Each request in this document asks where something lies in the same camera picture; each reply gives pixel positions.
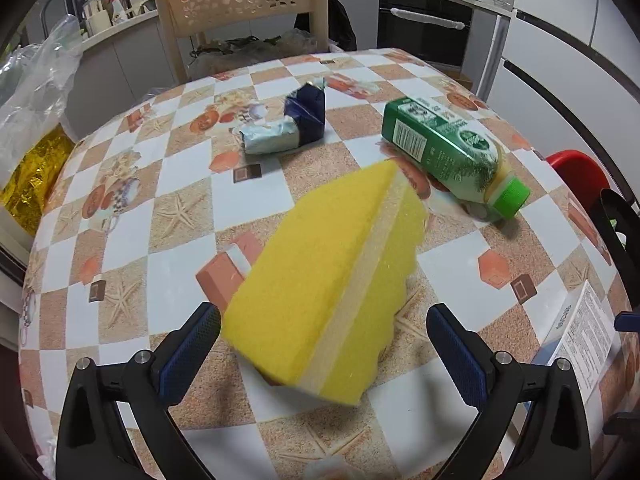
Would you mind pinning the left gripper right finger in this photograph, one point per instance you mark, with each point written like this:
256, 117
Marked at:
554, 442

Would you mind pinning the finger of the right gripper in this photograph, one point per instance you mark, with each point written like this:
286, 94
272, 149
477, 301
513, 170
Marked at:
627, 322

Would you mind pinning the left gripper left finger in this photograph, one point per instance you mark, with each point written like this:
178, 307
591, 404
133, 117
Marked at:
92, 439

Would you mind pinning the green cap milk bottle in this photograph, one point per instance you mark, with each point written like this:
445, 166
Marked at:
461, 155

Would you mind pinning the yellow sponge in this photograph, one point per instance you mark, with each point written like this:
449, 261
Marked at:
318, 306

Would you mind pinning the blue wrapper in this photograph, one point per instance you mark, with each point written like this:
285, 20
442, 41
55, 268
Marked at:
302, 122

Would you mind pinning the white blue medicine box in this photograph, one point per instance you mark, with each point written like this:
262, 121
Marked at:
582, 333

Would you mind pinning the red plastic stool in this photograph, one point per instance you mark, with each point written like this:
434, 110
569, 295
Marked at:
583, 176

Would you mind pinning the white refrigerator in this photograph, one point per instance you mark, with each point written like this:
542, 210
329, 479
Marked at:
569, 78

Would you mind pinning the gold foil bag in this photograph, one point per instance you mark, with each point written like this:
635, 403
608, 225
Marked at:
25, 196

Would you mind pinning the black built-in oven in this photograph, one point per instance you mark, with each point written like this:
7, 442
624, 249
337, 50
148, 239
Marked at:
435, 31

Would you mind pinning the black jacket on chair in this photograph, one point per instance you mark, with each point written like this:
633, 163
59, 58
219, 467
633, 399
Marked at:
340, 32

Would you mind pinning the clear plastic bag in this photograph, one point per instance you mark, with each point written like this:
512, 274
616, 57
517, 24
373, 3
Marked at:
35, 83

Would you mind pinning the beige plastic chair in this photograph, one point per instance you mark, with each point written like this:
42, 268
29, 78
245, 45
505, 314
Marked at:
193, 18

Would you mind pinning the white spray bottle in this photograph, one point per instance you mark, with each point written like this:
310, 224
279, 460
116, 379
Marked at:
119, 13

